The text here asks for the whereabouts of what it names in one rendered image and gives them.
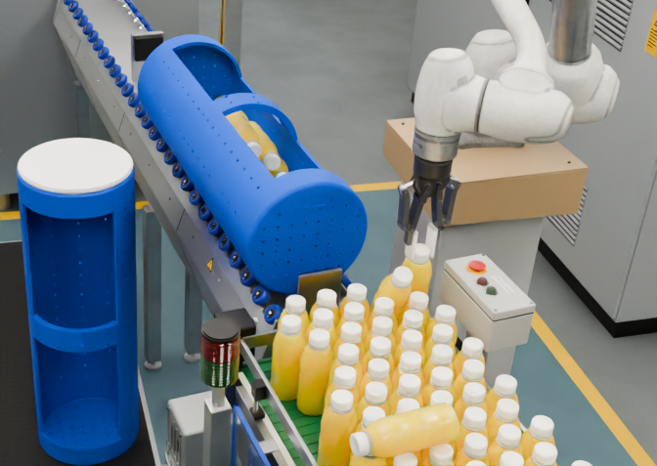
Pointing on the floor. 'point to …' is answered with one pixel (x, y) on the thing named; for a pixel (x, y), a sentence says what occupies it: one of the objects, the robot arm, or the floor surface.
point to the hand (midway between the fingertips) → (420, 242)
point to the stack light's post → (216, 434)
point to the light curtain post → (231, 14)
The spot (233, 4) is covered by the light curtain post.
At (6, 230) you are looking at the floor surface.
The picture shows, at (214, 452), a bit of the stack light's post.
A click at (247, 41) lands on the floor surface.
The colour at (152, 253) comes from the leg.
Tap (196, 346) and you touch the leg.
